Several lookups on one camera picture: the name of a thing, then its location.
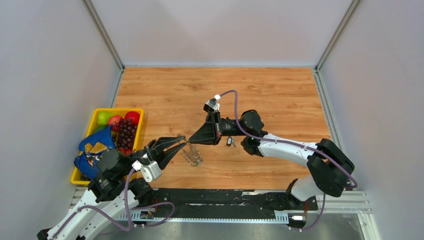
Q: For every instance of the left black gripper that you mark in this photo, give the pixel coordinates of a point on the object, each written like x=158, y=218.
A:
x=162, y=143

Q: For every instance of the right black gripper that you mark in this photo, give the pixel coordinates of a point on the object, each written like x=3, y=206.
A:
x=210, y=133

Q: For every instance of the key with black tag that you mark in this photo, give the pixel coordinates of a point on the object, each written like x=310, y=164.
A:
x=230, y=142

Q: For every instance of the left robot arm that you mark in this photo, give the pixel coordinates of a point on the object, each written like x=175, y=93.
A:
x=121, y=183

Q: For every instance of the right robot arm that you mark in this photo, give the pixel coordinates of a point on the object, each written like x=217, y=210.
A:
x=330, y=169

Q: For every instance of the purple grape bunch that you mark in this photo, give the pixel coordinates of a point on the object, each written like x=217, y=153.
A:
x=124, y=134

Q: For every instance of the red apple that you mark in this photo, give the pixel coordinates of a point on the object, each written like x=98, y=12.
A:
x=115, y=121
x=133, y=117

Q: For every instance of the green pear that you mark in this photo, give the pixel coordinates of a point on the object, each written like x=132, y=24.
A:
x=103, y=118

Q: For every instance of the blue chip bag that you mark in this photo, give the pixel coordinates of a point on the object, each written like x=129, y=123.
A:
x=91, y=148

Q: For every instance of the yellow plastic bin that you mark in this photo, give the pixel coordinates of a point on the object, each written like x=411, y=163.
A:
x=77, y=178

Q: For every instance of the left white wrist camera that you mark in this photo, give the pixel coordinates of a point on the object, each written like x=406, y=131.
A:
x=150, y=172

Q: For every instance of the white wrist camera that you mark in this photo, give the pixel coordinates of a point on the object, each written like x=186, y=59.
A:
x=150, y=172
x=212, y=105

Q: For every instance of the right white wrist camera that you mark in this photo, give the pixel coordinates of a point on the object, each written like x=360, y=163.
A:
x=212, y=105

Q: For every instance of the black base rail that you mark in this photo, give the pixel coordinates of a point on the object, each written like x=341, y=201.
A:
x=243, y=204

